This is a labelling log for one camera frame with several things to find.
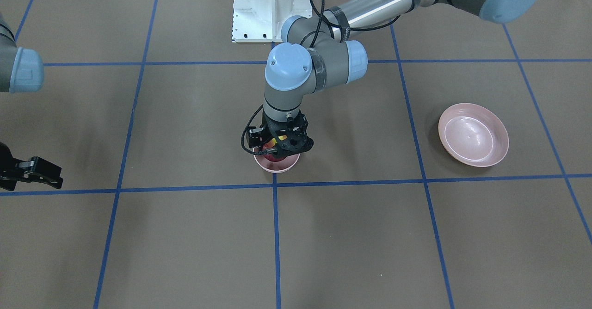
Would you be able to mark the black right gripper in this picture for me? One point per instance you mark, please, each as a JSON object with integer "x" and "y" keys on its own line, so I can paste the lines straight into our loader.
{"x": 9, "y": 166}

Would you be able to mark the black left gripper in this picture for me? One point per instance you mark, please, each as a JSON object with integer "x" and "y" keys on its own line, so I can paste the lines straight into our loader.
{"x": 255, "y": 138}

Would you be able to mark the red apple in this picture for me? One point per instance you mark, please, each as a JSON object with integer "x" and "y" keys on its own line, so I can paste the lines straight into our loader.
{"x": 273, "y": 157}

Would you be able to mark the pink bowl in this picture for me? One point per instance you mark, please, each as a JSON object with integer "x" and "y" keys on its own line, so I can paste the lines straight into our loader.
{"x": 277, "y": 166}

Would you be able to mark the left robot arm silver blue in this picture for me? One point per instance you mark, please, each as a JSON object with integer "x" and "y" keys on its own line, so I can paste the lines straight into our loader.
{"x": 318, "y": 52}

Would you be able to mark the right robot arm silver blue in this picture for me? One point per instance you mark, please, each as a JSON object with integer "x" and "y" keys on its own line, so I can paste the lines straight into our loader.
{"x": 22, "y": 71}

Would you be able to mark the pink plate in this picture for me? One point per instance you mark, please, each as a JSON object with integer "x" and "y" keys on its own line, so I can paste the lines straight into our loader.
{"x": 473, "y": 135}

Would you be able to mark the white camera post with base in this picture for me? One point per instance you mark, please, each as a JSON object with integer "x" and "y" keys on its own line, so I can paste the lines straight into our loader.
{"x": 262, "y": 20}

